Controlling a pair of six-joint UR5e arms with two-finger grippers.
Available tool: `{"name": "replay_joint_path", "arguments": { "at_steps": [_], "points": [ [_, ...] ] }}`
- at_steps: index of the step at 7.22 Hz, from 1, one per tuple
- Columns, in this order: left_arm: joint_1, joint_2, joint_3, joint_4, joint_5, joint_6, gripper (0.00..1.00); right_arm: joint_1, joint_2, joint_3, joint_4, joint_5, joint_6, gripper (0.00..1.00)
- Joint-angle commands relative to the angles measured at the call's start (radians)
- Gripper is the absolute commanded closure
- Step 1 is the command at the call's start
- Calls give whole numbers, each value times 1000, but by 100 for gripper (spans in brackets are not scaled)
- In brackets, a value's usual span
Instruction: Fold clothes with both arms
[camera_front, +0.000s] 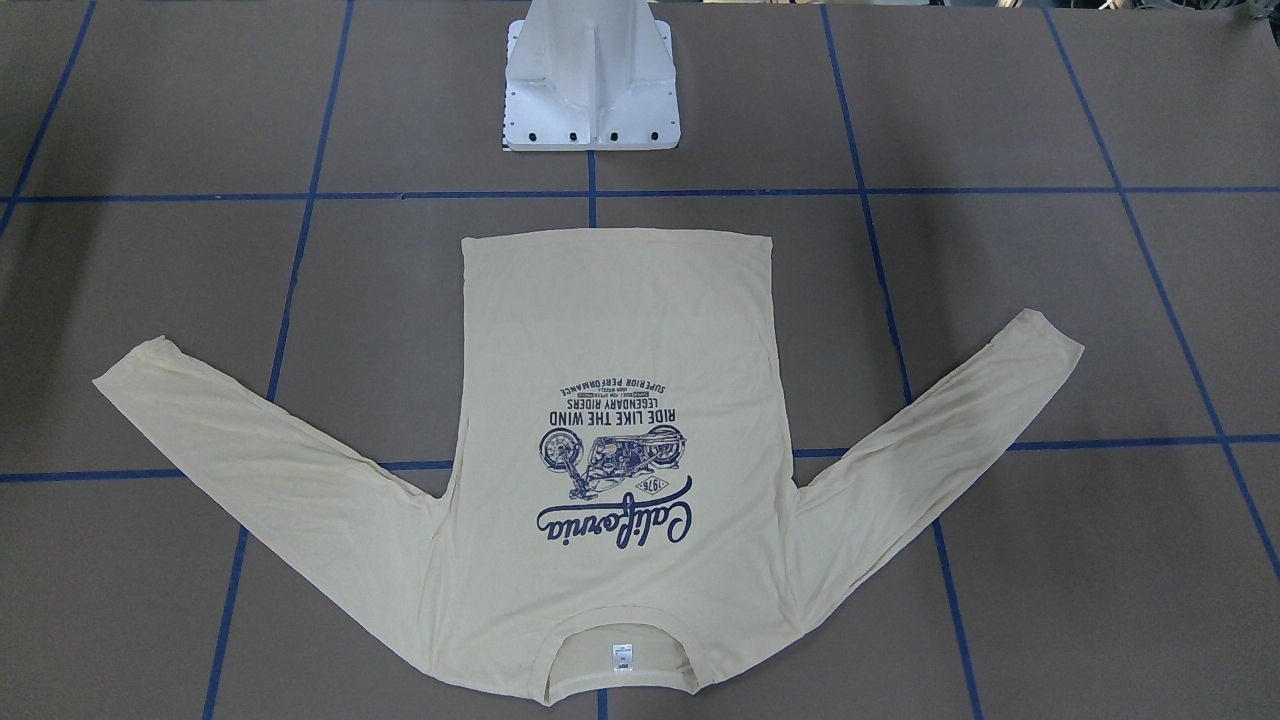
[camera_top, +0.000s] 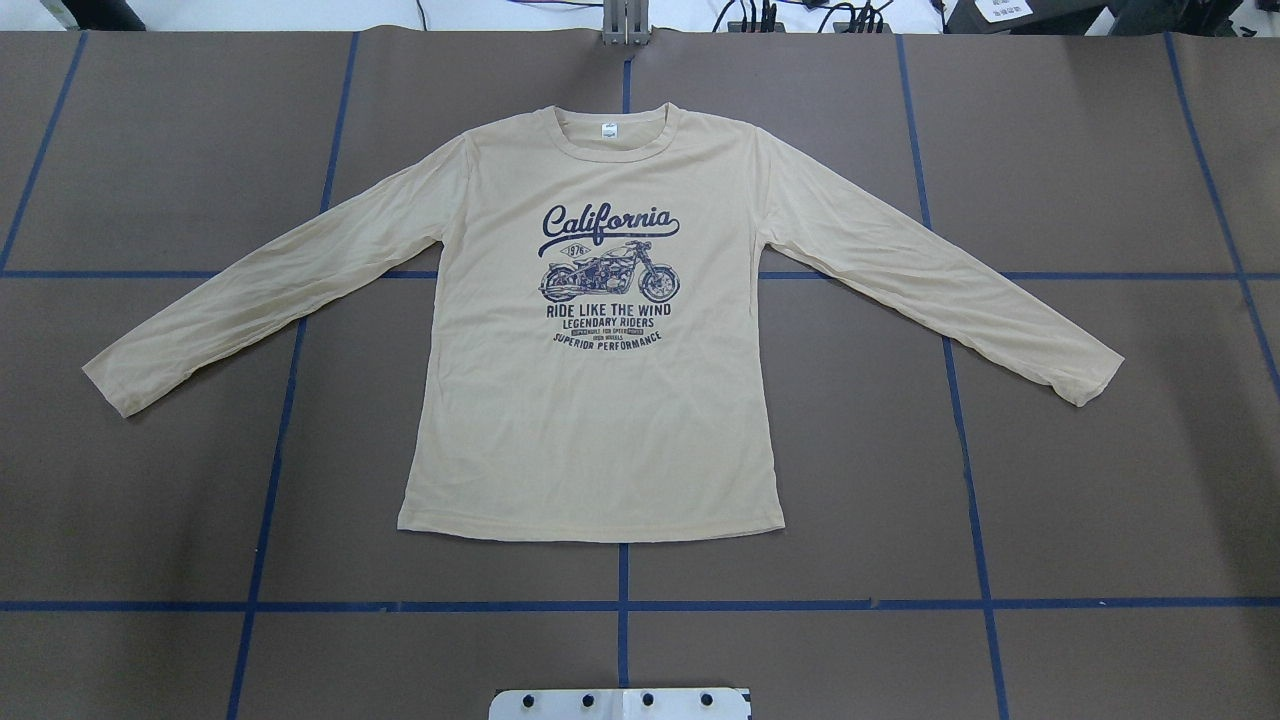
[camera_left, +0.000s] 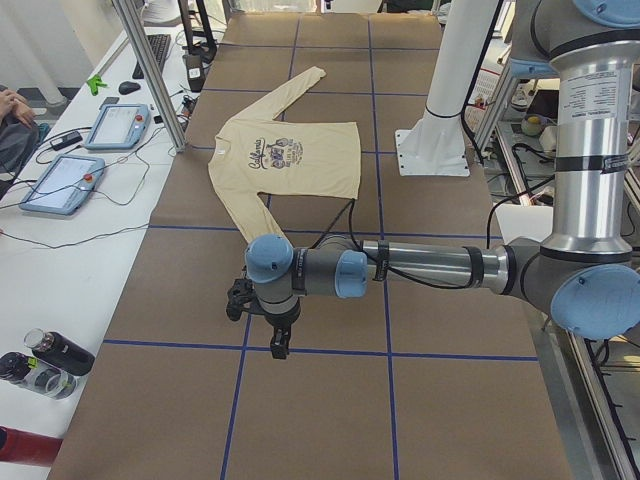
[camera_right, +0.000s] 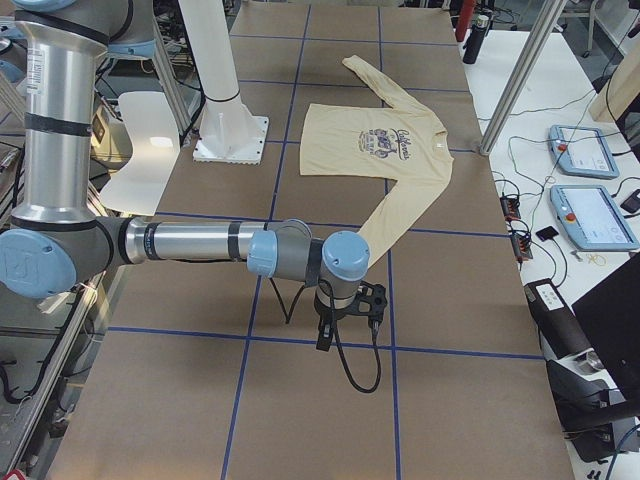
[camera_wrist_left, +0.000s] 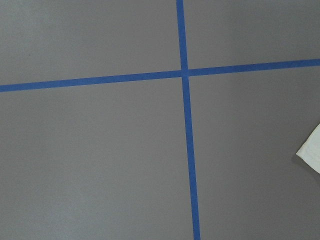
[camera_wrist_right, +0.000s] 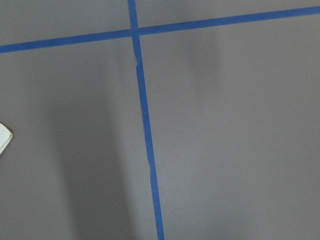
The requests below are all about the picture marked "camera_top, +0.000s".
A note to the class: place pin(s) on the beige long-sleeve printed shirt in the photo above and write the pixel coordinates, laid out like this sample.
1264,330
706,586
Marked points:
594,372

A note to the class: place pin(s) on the black device with label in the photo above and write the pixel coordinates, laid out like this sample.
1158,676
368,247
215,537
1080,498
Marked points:
1068,18

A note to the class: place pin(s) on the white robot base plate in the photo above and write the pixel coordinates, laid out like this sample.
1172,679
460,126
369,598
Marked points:
623,703

